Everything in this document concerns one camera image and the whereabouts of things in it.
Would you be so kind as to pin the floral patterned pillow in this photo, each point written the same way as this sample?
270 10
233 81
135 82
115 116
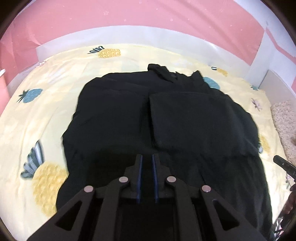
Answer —
283 114

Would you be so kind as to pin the yellow pineapple print bedsheet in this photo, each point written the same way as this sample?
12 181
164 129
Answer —
33 166

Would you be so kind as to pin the person's right hand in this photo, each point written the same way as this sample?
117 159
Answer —
290 204

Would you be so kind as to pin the white bed headboard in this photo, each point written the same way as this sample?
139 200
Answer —
275 89

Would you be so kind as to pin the large black garment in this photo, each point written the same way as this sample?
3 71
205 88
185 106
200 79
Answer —
198 132

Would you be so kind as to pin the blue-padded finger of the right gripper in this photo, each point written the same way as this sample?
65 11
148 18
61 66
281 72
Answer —
288 167

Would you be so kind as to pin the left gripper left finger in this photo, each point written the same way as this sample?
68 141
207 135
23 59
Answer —
134 175

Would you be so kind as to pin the white bed side rail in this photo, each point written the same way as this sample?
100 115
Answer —
170 40

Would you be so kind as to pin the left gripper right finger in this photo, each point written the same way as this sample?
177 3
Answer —
160 174

